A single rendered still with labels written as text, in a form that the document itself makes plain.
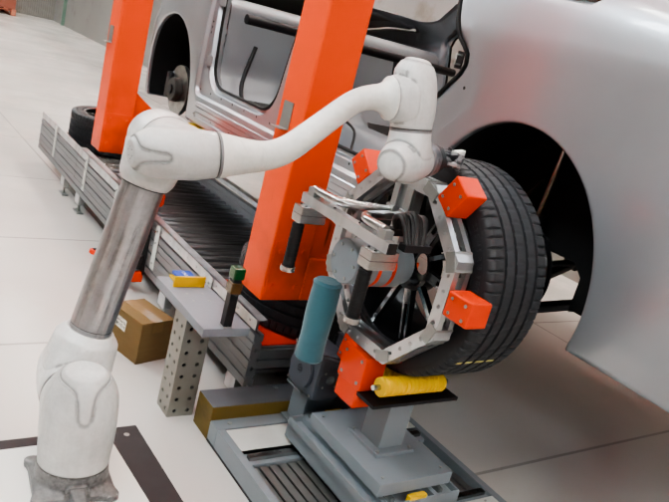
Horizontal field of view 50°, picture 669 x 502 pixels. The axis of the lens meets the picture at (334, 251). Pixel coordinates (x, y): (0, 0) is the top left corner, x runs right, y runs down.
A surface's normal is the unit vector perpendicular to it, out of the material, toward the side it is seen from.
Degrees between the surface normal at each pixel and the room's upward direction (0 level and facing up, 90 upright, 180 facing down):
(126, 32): 90
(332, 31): 90
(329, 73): 90
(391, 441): 90
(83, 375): 3
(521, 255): 63
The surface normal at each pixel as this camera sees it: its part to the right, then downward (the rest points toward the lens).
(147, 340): 0.74, 0.37
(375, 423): -0.81, -0.04
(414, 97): 0.28, 0.21
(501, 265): 0.58, 0.00
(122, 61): 0.54, 0.36
